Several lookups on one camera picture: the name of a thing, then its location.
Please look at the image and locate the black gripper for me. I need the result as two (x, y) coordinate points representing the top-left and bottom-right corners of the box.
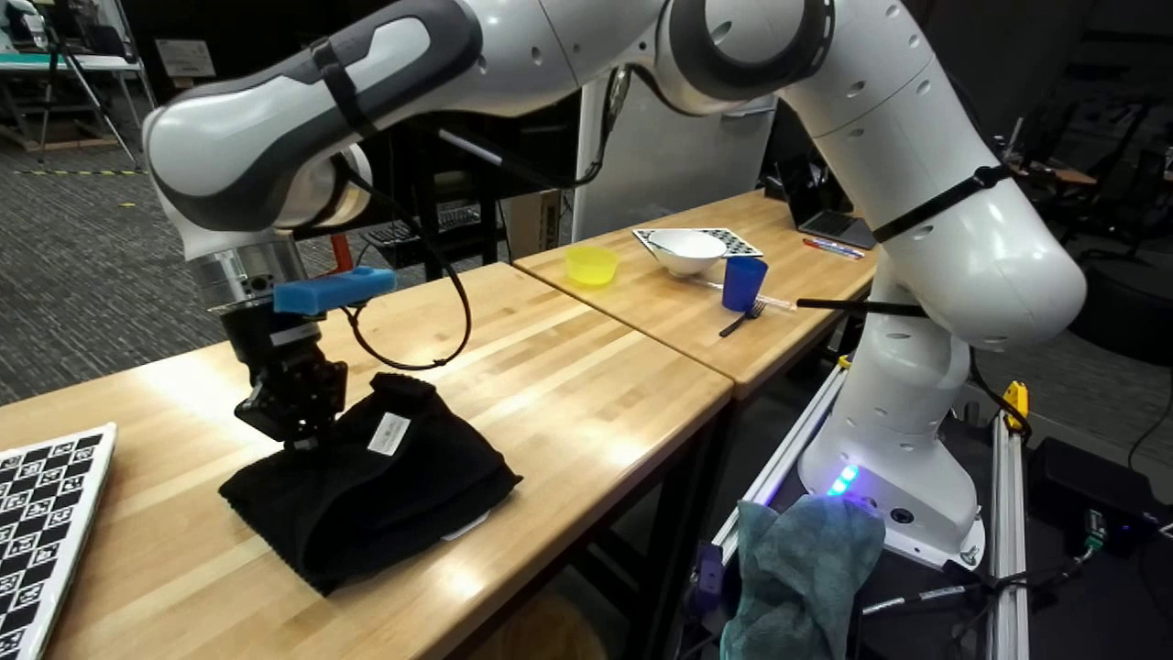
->
(216, 296), (352, 446)

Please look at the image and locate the black towel with white label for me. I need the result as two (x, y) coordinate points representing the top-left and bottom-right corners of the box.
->
(216, 370), (523, 597)

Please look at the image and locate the black chair behind table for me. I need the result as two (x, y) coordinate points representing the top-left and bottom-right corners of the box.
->
(389, 133), (507, 286)

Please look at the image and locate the large tag calibration board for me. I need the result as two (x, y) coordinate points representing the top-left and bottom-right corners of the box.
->
(0, 421), (121, 660)

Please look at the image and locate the cardboard box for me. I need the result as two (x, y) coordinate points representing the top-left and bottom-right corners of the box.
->
(503, 186), (569, 264)

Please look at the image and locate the yellow plastic bowl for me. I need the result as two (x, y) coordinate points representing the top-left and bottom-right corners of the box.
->
(561, 243), (622, 292)

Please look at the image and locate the white bowl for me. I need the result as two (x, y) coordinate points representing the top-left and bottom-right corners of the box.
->
(651, 226), (732, 281)

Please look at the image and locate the white partition board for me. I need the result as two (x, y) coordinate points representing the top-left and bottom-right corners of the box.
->
(572, 70), (787, 243)

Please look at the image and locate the thin black pen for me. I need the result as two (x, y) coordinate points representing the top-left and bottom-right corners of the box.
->
(716, 306), (766, 342)

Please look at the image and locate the blue plastic cup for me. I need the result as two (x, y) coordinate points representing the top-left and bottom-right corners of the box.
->
(717, 249), (772, 315)

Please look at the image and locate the teal cloth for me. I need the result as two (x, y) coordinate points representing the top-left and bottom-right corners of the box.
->
(716, 493), (888, 660)

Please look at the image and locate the grey laptop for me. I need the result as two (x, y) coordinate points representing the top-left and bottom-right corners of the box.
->
(782, 144), (880, 253)

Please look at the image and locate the yellow clamp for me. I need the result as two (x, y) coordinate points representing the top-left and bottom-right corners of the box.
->
(997, 377), (1032, 428)

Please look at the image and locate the black power box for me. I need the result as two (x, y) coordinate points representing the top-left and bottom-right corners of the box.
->
(1032, 436), (1157, 524)

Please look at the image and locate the black office chair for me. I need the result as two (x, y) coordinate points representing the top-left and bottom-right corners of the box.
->
(1061, 97), (1173, 364)

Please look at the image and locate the blue wrist camera housing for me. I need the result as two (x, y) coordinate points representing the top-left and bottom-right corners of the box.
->
(266, 264), (398, 323)

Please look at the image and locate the black camera cable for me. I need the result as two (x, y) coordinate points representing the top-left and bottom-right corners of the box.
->
(290, 66), (637, 374)

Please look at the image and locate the camera tripod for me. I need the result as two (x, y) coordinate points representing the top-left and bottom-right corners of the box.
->
(31, 0), (140, 166)

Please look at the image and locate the aluminium rail beside table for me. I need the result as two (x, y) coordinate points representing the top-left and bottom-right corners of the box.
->
(711, 359), (853, 567)

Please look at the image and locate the aluminium rail with yellow clamp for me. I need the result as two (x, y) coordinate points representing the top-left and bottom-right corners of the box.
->
(987, 410), (1039, 660)

